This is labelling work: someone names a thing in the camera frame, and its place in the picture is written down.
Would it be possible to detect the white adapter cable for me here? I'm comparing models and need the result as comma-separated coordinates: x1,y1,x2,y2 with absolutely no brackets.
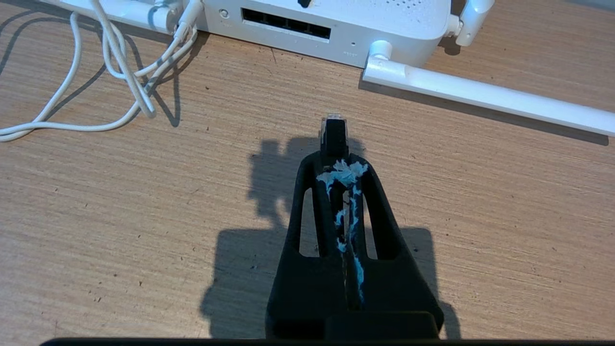
0,0,205,143

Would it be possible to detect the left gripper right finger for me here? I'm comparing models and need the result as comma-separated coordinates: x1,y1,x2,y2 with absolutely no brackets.
346,154,444,314

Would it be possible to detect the white router with antennas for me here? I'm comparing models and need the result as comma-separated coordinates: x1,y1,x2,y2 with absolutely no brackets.
38,0,615,137

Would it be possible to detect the black cable with round disc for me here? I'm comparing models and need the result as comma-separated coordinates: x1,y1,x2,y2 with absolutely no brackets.
320,114,349,157

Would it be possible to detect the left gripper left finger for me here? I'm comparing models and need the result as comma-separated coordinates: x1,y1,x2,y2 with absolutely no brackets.
266,153,347,338

